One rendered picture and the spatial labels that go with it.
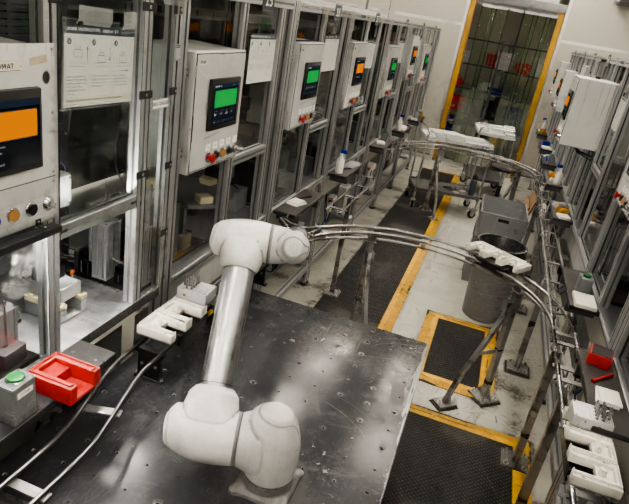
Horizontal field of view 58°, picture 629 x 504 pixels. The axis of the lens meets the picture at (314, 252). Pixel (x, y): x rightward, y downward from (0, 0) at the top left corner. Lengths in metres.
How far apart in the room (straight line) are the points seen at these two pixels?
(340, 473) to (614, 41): 8.53
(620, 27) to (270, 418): 8.74
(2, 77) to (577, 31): 8.84
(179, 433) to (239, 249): 0.57
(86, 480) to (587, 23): 8.98
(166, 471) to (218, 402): 0.30
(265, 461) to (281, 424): 0.12
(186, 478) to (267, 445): 0.31
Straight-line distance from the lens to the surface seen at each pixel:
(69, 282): 2.13
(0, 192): 1.58
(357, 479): 1.96
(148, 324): 2.17
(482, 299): 4.56
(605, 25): 9.76
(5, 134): 1.52
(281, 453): 1.70
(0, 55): 1.52
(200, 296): 2.28
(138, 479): 1.87
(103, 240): 2.29
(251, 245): 1.83
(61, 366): 1.85
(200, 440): 1.71
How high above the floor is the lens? 2.01
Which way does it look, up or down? 23 degrees down
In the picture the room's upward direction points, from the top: 10 degrees clockwise
